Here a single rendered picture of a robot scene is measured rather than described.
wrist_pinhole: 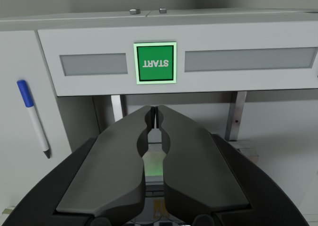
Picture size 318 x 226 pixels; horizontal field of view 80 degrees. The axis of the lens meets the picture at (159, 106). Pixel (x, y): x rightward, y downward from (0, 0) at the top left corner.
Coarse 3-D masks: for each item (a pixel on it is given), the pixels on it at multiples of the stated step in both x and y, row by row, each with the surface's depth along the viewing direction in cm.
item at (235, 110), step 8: (232, 96) 43; (240, 96) 41; (232, 104) 44; (240, 104) 42; (232, 112) 44; (240, 112) 43; (232, 120) 44; (240, 120) 44; (232, 128) 45; (232, 136) 46
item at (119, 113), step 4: (112, 96) 41; (116, 96) 41; (120, 96) 41; (112, 100) 41; (116, 100) 41; (120, 100) 41; (112, 104) 42; (116, 104) 42; (120, 104) 42; (116, 108) 42; (120, 108) 42; (116, 112) 43; (120, 112) 43; (124, 112) 46; (116, 116) 43; (120, 116) 43; (124, 116) 45; (116, 120) 44
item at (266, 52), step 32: (64, 32) 24; (96, 32) 24; (128, 32) 24; (160, 32) 25; (192, 32) 25; (224, 32) 25; (256, 32) 25; (288, 32) 25; (64, 64) 27; (96, 64) 27; (128, 64) 26; (192, 64) 27; (224, 64) 27; (256, 64) 27; (288, 64) 27
